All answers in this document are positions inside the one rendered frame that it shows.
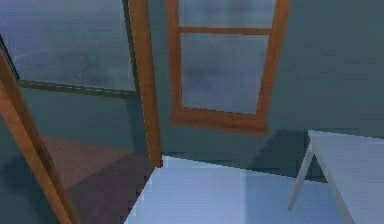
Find brown wooden framed window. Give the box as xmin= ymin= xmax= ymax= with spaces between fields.
xmin=165 ymin=0 xmax=292 ymax=137

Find large dark framed window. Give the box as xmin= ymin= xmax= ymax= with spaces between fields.
xmin=0 ymin=0 xmax=139 ymax=99

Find white trestle table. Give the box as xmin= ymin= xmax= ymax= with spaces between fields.
xmin=287 ymin=129 xmax=384 ymax=224

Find brown wooden door frame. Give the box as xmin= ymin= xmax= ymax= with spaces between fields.
xmin=0 ymin=0 xmax=164 ymax=224

